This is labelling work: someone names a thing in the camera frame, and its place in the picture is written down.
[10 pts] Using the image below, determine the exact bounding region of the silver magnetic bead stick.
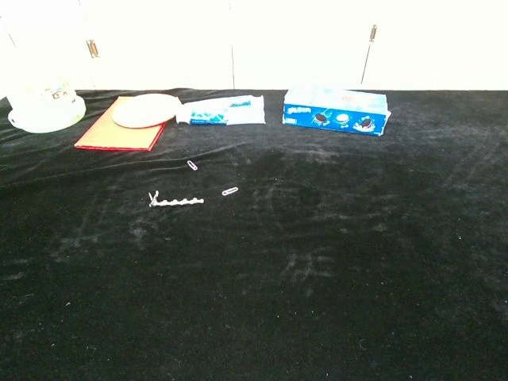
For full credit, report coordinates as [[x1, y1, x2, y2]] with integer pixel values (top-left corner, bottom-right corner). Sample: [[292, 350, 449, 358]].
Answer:
[[155, 196, 206, 208]]

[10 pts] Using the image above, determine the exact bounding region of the black velvet table cloth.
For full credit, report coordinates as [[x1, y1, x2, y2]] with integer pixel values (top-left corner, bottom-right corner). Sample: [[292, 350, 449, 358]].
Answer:
[[0, 87, 508, 381]]

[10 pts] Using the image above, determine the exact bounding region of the blue cookie box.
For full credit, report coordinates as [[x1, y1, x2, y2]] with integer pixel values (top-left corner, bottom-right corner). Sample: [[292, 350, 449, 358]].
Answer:
[[282, 86, 392, 137]]

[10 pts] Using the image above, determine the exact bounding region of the white round plate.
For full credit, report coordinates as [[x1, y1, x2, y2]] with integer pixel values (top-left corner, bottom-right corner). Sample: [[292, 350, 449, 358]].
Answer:
[[110, 93, 183, 129]]

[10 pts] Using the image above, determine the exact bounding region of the red flat board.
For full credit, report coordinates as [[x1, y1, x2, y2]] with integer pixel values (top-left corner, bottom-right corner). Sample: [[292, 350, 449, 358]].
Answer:
[[74, 96, 168, 152]]

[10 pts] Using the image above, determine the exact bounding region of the white printed cup on saucer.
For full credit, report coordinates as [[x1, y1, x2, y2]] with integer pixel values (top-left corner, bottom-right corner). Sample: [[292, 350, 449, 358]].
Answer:
[[7, 79, 87, 134]]

